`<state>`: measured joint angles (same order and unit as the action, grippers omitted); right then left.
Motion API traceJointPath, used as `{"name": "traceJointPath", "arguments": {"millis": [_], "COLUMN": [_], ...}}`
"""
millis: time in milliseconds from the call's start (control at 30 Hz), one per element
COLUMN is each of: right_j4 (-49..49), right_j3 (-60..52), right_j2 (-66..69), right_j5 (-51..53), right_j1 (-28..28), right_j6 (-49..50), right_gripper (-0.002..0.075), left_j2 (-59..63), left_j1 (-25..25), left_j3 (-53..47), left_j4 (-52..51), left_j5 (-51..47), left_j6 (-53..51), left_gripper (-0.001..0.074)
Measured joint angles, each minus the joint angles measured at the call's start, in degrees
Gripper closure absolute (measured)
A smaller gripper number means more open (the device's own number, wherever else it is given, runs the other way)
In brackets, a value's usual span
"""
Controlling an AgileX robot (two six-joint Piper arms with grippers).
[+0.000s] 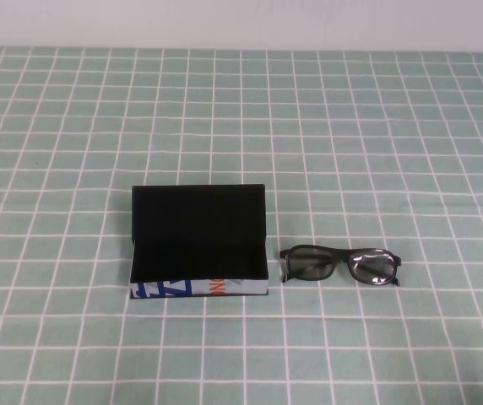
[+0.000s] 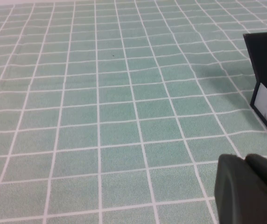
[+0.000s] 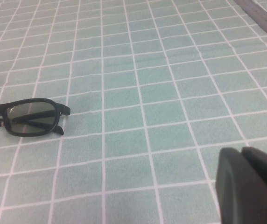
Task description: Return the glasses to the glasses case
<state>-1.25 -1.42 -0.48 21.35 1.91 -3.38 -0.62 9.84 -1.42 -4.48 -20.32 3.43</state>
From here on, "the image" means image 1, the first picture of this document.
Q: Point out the black printed glasses case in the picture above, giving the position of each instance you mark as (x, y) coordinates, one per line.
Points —
(199, 236)

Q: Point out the black framed glasses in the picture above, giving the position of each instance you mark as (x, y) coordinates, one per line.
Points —
(309, 263)

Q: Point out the green white checked tablecloth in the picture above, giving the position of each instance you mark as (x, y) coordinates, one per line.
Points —
(351, 126)

